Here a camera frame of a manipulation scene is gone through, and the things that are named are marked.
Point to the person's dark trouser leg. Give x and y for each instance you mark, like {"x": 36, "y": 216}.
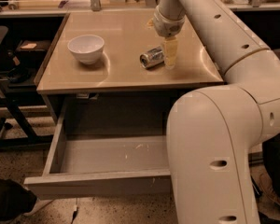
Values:
{"x": 271, "y": 159}

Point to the beige cabinet desk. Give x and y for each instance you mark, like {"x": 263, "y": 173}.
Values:
{"x": 127, "y": 35}

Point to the dark box with label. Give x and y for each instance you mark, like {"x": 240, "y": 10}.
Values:
{"x": 33, "y": 46}

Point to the white ceramic bowl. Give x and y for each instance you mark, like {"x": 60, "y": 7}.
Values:
{"x": 86, "y": 49}

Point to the black office chair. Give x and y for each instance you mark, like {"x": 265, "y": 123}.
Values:
{"x": 31, "y": 139}

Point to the open grey top drawer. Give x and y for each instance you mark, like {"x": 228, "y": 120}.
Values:
{"x": 110, "y": 145}

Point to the silver redbull can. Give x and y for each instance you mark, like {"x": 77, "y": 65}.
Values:
{"x": 151, "y": 58}

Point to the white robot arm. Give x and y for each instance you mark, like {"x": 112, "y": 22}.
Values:
{"x": 210, "y": 130}

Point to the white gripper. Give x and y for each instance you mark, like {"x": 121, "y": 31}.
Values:
{"x": 166, "y": 26}

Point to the person's brown shoe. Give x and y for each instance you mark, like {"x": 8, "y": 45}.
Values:
{"x": 266, "y": 185}

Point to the dark shoe lower left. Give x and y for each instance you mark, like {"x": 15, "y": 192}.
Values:
{"x": 14, "y": 200}

